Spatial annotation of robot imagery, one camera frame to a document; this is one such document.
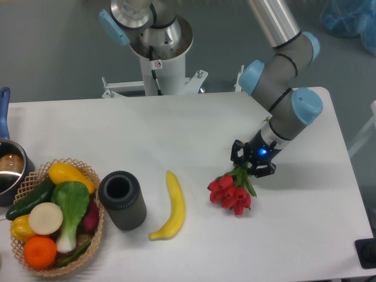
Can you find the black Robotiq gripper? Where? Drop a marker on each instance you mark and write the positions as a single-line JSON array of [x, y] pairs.
[[258, 153]]

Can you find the red tulip bouquet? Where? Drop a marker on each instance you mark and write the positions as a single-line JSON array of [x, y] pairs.
[[233, 190]]

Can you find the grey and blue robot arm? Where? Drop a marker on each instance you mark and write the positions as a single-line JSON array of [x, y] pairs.
[[292, 110]]

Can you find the yellow banana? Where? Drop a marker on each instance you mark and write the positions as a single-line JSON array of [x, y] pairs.
[[178, 210]]

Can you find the dark grey ribbed vase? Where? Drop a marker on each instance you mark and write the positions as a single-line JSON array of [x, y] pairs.
[[121, 195]]

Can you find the black device at table edge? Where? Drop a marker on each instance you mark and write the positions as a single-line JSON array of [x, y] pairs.
[[365, 249]]

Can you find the blue plastic bag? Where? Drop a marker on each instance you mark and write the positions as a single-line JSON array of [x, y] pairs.
[[349, 19]]

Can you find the purple sweet potato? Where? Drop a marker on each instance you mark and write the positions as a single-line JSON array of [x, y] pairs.
[[90, 220]]

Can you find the green bok choy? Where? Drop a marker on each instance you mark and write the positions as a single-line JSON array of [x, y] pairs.
[[72, 198]]

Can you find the yellow squash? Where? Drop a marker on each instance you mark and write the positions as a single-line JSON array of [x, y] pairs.
[[63, 172]]

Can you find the green chili pepper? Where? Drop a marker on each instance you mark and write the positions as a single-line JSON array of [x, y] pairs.
[[74, 256]]

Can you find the green cucumber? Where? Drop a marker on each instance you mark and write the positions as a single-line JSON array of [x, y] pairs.
[[40, 194]]

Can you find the woven wicker basket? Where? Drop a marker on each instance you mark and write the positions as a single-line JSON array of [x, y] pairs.
[[89, 239]]

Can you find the orange fruit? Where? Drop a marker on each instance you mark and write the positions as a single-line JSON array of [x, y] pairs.
[[39, 252]]

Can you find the yellow bell pepper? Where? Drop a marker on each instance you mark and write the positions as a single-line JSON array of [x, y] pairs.
[[21, 230]]

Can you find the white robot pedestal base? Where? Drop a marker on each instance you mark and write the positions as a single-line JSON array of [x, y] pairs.
[[162, 56]]

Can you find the white frame at right edge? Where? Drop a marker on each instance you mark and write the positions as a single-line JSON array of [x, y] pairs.
[[363, 135]]

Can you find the blue handled saucepan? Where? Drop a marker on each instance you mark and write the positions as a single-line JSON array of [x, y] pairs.
[[15, 163]]

